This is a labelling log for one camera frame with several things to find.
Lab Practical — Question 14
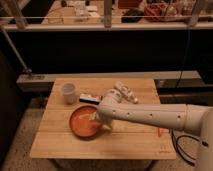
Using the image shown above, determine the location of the orange ceramic bowl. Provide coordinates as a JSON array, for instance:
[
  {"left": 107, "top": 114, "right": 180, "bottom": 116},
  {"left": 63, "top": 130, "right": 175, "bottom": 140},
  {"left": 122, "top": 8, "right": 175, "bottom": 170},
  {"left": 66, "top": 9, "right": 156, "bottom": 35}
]
[{"left": 69, "top": 105, "right": 102, "bottom": 138}]

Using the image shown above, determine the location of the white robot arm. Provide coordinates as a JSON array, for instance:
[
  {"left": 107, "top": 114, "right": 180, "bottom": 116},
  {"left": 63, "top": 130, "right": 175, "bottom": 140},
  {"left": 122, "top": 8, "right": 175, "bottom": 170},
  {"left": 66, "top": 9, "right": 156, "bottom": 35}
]
[{"left": 95, "top": 89, "right": 213, "bottom": 171}]

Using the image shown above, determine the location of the black and white eraser block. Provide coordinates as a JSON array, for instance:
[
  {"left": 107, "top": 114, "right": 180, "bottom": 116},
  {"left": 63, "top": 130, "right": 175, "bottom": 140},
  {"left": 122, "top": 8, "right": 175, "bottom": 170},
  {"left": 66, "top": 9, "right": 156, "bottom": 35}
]
[{"left": 79, "top": 93, "right": 102, "bottom": 105}]

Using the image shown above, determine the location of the wooden table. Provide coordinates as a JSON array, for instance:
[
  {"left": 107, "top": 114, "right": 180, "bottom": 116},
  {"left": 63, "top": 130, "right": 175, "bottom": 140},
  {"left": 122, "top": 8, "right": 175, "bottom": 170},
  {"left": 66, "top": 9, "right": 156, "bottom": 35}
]
[{"left": 30, "top": 78, "right": 176, "bottom": 160}]

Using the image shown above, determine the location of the white tube bottle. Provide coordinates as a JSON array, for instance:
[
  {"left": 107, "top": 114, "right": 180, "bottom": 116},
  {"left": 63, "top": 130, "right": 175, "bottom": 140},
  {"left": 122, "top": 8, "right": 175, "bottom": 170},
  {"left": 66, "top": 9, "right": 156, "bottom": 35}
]
[{"left": 114, "top": 81, "right": 138, "bottom": 104}]

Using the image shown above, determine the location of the translucent plastic cup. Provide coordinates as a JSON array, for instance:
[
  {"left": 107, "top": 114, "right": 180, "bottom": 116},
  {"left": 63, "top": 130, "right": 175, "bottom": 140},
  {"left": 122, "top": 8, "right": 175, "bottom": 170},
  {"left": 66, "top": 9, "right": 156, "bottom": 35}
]
[{"left": 61, "top": 83, "right": 77, "bottom": 104}]

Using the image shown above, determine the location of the orange carrot toy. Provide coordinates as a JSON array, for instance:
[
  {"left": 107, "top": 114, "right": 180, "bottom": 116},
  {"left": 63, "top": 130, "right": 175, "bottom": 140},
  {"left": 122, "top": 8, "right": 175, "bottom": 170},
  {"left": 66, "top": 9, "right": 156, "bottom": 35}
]
[{"left": 158, "top": 128, "right": 165, "bottom": 137}]

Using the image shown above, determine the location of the metal diagonal pole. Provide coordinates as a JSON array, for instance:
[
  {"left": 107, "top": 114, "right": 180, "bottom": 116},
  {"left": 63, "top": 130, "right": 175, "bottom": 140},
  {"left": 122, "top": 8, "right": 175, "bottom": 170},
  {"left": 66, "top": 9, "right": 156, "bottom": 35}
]
[{"left": 0, "top": 26, "right": 32, "bottom": 77}]

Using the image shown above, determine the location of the black cable loop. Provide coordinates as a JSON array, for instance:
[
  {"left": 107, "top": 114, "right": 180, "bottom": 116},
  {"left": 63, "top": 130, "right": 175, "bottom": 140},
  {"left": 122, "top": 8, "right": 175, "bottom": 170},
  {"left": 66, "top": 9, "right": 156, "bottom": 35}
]
[{"left": 170, "top": 129, "right": 201, "bottom": 167}]

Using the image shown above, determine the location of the grey ledge rail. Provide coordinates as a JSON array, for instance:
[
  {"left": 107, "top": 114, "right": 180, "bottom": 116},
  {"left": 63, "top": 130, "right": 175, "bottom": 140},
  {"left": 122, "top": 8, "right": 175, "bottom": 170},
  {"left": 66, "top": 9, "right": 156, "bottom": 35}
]
[{"left": 17, "top": 71, "right": 200, "bottom": 92}]

